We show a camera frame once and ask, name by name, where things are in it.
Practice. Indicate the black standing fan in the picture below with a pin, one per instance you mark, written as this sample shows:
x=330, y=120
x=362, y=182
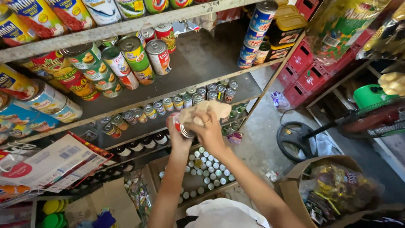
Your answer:
x=294, y=139

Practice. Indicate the green plastic bucket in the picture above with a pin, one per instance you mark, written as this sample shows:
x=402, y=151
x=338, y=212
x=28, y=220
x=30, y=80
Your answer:
x=370, y=95

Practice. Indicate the open cardboard carton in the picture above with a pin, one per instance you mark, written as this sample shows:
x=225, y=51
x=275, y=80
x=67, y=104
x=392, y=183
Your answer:
x=193, y=182

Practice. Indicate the beige wiping cloth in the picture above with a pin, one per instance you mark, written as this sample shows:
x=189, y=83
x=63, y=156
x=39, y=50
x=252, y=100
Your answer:
x=216, y=109

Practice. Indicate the stack of green fruit cans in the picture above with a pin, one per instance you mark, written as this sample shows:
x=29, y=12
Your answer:
x=95, y=71

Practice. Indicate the pink packet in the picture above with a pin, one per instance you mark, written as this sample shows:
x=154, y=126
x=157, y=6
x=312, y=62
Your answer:
x=234, y=138

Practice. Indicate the row of large mixed cans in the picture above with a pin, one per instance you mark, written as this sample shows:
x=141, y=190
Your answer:
x=63, y=15

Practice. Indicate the person's left hand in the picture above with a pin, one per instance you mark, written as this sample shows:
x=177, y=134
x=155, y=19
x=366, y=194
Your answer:
x=177, y=139

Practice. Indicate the group of cans in carton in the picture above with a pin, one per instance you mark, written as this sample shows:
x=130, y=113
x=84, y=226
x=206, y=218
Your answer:
x=208, y=171

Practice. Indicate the yellow green snack bag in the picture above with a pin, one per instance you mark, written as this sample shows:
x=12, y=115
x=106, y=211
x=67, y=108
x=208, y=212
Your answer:
x=341, y=25

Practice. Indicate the stack of yellow green lids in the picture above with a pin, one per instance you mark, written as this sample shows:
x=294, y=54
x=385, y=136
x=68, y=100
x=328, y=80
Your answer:
x=53, y=213

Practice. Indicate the white red flattened carton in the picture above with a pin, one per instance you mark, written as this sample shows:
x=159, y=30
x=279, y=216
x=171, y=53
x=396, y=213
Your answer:
x=53, y=164

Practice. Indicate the red white tin can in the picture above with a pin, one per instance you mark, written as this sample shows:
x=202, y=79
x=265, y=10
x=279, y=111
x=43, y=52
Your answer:
x=183, y=130

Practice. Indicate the white red label can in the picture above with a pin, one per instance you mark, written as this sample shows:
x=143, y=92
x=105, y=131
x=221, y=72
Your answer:
x=159, y=58

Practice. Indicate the stack of white milk cans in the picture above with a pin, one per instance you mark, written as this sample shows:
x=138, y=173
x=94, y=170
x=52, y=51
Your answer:
x=52, y=103

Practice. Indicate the stack of yellow corn cans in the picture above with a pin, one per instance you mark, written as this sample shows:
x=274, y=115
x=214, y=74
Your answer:
x=68, y=77

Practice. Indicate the yellow corned beef can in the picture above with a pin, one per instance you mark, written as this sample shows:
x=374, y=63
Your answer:
x=15, y=84

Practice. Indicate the purple white wrapper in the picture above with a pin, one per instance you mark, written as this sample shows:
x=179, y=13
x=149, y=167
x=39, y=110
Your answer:
x=280, y=99

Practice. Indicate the bag of pale snacks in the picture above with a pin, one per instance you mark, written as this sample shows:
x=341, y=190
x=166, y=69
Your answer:
x=392, y=83

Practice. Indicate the clear plastic bag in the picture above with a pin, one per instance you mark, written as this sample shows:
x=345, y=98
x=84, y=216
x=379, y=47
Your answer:
x=139, y=196

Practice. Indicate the person's white shirt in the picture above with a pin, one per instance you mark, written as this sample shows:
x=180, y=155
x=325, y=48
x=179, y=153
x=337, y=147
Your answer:
x=224, y=215

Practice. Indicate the person's right hand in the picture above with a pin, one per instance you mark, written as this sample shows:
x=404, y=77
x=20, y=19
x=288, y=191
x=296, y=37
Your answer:
x=212, y=136

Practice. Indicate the wooden side shelf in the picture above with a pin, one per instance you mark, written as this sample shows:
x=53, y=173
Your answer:
x=364, y=136

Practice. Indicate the brown cardboard piece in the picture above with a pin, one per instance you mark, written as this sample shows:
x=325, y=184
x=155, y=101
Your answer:
x=107, y=202

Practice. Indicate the group of green small cans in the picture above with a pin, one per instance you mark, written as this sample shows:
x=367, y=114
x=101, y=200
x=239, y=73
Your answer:
x=235, y=118

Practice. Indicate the person's left fingers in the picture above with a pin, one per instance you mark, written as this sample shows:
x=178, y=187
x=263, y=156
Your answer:
x=171, y=125

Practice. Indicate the beige label sausage can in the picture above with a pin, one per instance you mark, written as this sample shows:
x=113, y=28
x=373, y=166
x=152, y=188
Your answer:
x=262, y=53

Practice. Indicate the blue cloth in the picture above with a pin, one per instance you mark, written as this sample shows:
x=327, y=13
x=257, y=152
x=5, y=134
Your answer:
x=104, y=220

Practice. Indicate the person's right fingers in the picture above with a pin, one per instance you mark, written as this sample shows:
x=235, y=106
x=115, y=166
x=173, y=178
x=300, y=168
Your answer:
x=205, y=124

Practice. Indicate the stack of red crates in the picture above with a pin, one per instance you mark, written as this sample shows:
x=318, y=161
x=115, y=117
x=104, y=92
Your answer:
x=311, y=68

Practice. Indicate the cardboard box with snack packets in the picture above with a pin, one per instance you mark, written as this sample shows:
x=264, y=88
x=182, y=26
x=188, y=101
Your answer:
x=335, y=190

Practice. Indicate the green label tall can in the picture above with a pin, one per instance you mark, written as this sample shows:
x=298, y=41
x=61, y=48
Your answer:
x=137, y=57

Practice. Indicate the black tin with yellow lid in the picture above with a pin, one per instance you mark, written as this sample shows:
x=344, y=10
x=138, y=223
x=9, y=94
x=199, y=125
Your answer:
x=286, y=30
x=286, y=11
x=278, y=52

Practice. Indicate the white plastic bag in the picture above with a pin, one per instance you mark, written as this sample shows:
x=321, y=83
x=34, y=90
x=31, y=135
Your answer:
x=327, y=144

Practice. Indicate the row of small silver cans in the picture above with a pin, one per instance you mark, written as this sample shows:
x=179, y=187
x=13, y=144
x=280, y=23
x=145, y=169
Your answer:
x=177, y=103

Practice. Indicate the stack of blue sausage cans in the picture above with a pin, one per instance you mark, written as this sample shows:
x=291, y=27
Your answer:
x=258, y=28

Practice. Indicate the row of dark bottles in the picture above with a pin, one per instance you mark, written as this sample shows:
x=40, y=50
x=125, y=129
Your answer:
x=139, y=145

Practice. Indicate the white blue label can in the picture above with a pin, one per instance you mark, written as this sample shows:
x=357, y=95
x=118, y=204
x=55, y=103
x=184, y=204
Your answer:
x=120, y=68

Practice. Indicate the dark yellow snack bag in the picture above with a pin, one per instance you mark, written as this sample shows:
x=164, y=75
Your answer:
x=384, y=34

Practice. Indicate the red yellow label can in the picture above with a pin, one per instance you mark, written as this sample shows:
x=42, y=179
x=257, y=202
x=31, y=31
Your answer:
x=167, y=36

